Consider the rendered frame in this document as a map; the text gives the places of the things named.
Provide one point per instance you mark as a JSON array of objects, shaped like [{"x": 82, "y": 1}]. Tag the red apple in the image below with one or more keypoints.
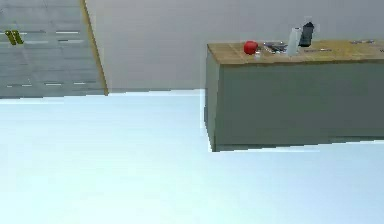
[{"x": 250, "y": 47}]

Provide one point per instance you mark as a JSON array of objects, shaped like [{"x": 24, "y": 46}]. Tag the grey counter with wooden top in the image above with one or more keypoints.
[{"x": 293, "y": 103}]

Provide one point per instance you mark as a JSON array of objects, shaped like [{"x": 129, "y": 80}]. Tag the grey cutlery piece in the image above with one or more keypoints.
[{"x": 274, "y": 47}]

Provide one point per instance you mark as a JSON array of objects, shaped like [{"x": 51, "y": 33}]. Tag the white bottle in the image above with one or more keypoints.
[{"x": 293, "y": 41}]

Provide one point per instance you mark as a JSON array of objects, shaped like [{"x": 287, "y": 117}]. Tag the black bottle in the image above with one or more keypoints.
[{"x": 306, "y": 34}]

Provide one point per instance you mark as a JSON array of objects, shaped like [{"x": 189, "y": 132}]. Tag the grey room door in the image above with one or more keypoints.
[{"x": 46, "y": 53}]

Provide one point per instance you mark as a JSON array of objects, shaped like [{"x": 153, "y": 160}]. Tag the grey flat utensil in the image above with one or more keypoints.
[{"x": 362, "y": 42}]

